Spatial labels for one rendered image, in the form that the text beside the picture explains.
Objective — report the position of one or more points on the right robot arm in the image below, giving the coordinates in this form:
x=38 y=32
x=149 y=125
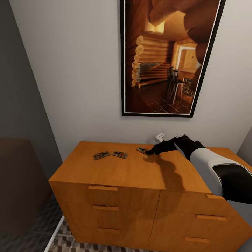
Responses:
x=224 y=177

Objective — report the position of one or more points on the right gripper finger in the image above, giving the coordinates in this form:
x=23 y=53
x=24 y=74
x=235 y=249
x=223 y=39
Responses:
x=150 y=152

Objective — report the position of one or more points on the picture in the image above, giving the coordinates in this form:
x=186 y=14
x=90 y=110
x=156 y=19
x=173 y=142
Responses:
x=165 y=49

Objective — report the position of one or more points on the shower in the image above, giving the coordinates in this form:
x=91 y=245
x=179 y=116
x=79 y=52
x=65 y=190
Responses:
x=54 y=235

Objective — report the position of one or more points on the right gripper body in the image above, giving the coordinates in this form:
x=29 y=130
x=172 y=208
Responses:
x=161 y=147

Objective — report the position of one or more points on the mousetrap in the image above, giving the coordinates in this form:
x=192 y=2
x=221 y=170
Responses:
x=120 y=154
x=101 y=155
x=142 y=150

